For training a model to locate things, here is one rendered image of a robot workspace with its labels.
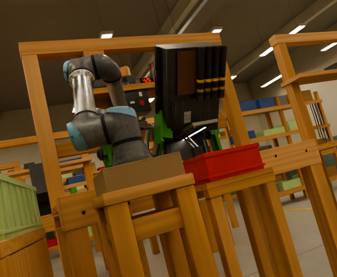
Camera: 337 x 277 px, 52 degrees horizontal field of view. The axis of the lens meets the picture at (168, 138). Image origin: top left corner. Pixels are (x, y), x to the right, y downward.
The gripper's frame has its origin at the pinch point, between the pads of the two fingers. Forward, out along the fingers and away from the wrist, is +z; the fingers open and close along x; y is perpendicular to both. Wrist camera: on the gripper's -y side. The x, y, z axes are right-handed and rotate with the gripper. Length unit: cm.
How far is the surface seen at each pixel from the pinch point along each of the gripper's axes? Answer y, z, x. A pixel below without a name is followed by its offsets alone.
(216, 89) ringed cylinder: 35.6, 29.4, -9.8
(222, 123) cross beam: -1, 69, 39
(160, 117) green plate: 11.3, 2.1, -9.3
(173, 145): -6.9, 18.3, -3.8
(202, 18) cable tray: 56, 140, 337
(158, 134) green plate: 2.3, 2.9, -13.4
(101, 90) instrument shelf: 9.3, -29.3, 22.8
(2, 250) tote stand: 15, -64, -124
